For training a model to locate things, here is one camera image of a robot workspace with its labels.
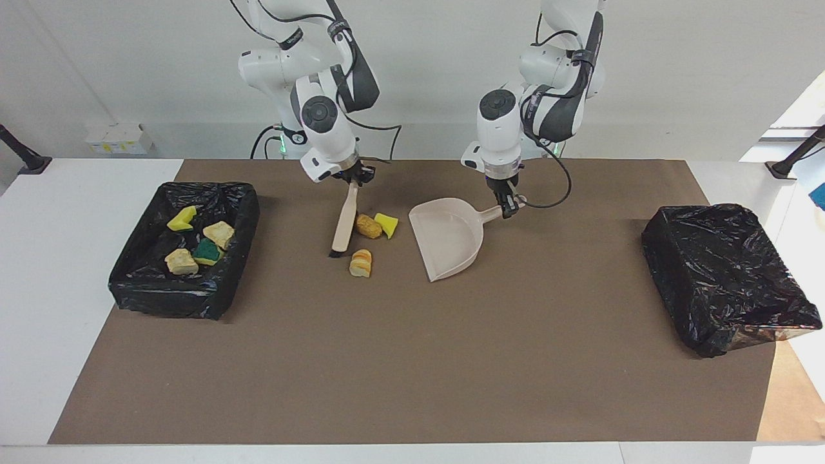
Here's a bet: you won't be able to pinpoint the white wall socket strip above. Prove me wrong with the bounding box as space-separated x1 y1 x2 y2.
84 122 155 155

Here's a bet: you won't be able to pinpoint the beige plastic dustpan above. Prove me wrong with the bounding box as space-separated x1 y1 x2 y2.
409 196 527 283

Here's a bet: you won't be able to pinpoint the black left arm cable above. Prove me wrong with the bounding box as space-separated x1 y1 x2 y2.
519 13 597 209

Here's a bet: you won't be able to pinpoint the tan paper sheet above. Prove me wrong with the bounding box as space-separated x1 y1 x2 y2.
757 338 825 442

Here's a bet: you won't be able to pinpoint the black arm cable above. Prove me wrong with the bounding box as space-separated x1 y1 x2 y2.
519 13 597 209
229 0 403 164

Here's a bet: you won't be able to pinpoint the golden croissant piece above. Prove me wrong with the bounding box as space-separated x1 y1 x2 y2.
202 220 235 250
164 248 199 276

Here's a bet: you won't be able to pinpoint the notched yellow sponge piece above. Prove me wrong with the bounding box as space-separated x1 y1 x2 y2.
193 238 224 266

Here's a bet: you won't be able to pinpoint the beige brush black bristles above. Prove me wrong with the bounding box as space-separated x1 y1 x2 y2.
329 180 360 260

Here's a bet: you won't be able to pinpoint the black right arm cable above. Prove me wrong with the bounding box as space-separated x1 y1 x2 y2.
229 0 403 164

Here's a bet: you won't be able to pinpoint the yellow sponge block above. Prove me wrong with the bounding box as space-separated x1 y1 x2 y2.
166 205 198 232

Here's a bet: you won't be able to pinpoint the black right base cable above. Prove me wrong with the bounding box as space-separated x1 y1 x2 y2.
250 124 284 160

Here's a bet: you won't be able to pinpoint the black bag lined bin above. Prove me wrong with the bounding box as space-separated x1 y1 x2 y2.
641 204 823 359
108 181 260 321

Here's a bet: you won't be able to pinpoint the black camera stand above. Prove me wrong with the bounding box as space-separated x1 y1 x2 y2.
765 124 825 180
0 124 52 176

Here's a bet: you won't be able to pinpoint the brown paper table mat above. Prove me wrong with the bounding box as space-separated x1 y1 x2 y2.
48 159 777 445

